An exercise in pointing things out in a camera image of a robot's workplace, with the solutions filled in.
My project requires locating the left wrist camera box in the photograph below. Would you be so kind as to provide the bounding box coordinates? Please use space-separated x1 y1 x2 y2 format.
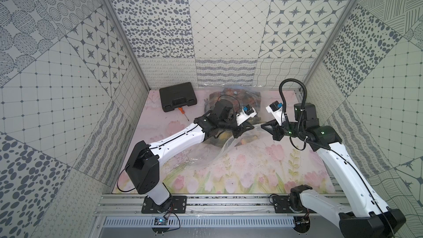
213 99 258 123

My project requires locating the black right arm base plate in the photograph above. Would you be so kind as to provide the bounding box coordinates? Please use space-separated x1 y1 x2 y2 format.
268 194 316 214

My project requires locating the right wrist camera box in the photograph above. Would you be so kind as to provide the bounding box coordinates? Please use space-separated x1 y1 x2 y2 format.
265 100 319 128

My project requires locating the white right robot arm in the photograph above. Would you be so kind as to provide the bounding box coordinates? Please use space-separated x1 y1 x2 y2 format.
271 123 406 238

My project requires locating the yellow plaid shirt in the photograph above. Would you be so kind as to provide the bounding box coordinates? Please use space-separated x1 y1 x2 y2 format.
204 131 233 148

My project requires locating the orange handled screwdriver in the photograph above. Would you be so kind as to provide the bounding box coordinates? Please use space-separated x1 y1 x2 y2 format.
178 107 189 121

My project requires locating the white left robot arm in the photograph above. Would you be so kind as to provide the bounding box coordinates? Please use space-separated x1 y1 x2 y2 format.
123 111 257 211

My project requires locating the black plastic tool case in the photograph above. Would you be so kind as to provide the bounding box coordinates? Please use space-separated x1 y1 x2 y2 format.
159 82 197 112

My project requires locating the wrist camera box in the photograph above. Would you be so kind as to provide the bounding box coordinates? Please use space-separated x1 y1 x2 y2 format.
213 99 258 123
265 100 319 128

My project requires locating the red plaid shirt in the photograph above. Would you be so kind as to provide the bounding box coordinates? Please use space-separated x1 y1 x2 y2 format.
204 88 262 112

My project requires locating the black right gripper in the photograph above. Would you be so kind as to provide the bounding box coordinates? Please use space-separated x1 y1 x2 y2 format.
261 118 305 142

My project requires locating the clear plastic vacuum bag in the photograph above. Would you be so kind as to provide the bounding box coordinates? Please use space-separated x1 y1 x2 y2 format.
182 86 275 169

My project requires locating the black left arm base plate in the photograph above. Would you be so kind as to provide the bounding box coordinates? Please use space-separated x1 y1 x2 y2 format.
142 196 187 214

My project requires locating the aluminium mounting rail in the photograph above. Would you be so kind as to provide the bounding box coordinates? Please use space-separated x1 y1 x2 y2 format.
94 193 351 218

